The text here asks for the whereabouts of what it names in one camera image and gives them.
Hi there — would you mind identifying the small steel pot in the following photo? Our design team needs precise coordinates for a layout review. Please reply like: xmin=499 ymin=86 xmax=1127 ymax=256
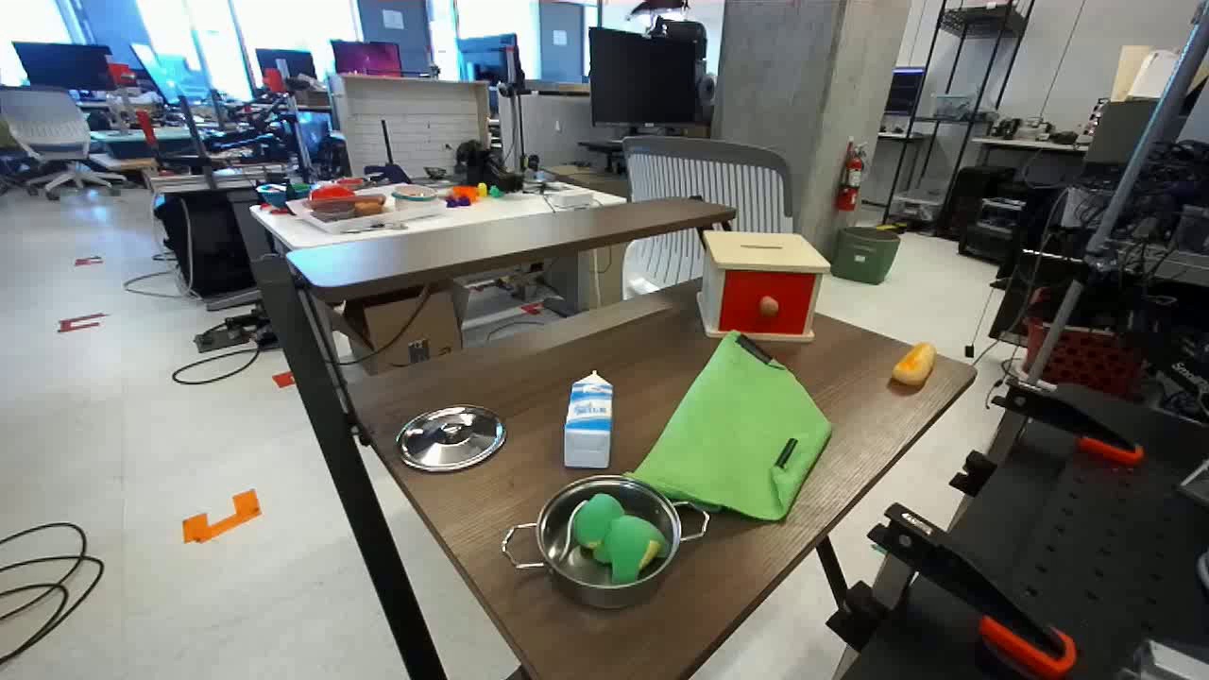
xmin=499 ymin=478 xmax=711 ymax=612

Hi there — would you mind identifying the cardboard box under desk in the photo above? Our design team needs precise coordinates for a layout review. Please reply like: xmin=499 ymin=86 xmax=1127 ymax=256
xmin=338 ymin=290 xmax=459 ymax=376

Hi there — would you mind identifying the orange floor tape marker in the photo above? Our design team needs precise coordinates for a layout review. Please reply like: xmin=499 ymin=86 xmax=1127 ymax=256
xmin=181 ymin=486 xmax=260 ymax=546

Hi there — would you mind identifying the steel pot lid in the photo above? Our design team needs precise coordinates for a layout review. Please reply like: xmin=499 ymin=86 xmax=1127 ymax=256
xmin=394 ymin=403 xmax=507 ymax=473

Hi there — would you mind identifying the black metal shelving rack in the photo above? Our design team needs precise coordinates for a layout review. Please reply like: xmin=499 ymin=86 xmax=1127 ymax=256
xmin=877 ymin=0 xmax=1038 ymax=224

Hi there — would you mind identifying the wooden box with red drawer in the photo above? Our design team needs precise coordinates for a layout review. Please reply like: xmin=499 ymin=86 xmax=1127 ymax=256
xmin=700 ymin=230 xmax=829 ymax=340

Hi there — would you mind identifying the black computer monitor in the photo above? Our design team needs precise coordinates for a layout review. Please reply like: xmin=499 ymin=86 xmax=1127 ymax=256
xmin=590 ymin=27 xmax=702 ymax=126

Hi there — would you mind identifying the green microfiber cloth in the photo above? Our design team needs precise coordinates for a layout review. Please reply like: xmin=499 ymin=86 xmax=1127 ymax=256
xmin=635 ymin=337 xmax=829 ymax=522

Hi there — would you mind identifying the grey mesh office chair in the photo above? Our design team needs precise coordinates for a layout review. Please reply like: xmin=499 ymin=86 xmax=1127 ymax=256
xmin=620 ymin=131 xmax=798 ymax=303

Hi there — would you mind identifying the yellow toy corn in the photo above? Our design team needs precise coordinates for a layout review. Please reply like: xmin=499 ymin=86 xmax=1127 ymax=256
xmin=890 ymin=343 xmax=935 ymax=391

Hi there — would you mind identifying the green storage bin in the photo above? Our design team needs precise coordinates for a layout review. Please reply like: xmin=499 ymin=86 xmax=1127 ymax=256
xmin=829 ymin=226 xmax=900 ymax=284

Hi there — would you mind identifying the red fire extinguisher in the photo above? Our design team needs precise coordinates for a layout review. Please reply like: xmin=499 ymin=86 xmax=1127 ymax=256
xmin=833 ymin=141 xmax=865 ymax=211

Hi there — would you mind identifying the white office chair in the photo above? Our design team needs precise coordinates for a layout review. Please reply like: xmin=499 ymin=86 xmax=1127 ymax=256
xmin=0 ymin=86 xmax=129 ymax=202

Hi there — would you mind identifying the green plush toy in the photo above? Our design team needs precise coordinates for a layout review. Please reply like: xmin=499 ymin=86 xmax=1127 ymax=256
xmin=570 ymin=496 xmax=668 ymax=586

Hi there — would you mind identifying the white and blue milk carton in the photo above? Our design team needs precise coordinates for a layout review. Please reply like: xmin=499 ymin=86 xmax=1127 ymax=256
xmin=564 ymin=376 xmax=610 ymax=470

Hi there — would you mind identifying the orange handled black clamp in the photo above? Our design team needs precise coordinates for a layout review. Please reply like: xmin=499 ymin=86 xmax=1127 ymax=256
xmin=868 ymin=502 xmax=1081 ymax=680

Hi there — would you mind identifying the black floor cable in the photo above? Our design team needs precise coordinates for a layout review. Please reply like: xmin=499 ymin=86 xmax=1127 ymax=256
xmin=0 ymin=519 xmax=110 ymax=669

